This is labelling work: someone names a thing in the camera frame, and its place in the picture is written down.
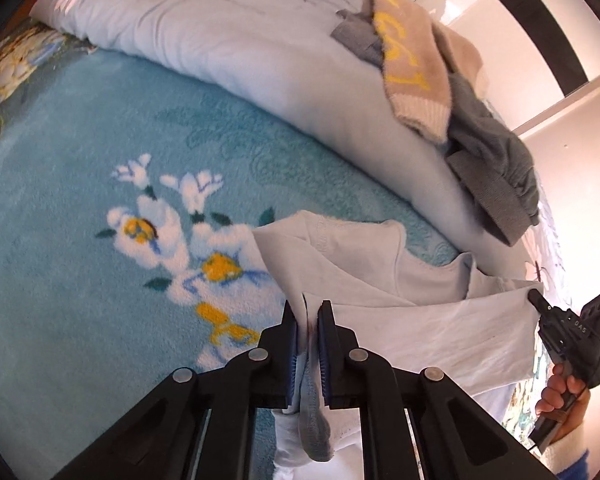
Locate beige knit sweater yellow letters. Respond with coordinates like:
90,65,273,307
362,0,486,144

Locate teal floral bed sheet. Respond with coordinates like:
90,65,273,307
0,25,531,479

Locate person's right hand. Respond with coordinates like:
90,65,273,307
535,363,591,443

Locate white black sliding wardrobe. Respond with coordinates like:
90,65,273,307
412,0,588,129

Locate light blue floral quilt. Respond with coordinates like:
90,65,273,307
31,0,562,281

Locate grey sweatshirt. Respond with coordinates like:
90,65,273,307
332,10,540,246

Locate light blue long-sleeve shirt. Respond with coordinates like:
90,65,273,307
254,211,538,479

